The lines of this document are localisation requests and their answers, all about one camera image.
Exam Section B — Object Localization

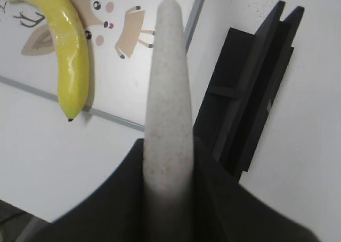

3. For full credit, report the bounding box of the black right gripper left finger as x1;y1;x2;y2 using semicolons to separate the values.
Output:
30;139;144;241

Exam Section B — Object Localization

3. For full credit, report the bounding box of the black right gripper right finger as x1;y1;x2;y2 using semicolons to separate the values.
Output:
183;136;341;242

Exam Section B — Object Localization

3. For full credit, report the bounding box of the white-handled kitchen knife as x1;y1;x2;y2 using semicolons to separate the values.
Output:
142;0;193;200

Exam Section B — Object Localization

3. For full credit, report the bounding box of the yellow plastic banana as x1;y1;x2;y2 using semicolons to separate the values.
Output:
6;0;90;122

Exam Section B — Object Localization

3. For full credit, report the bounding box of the black knife stand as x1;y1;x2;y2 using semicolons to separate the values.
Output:
194;1;305;180

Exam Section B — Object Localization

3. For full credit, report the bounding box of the grey-rimmed deer cutting board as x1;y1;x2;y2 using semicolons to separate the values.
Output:
1;0;205;130

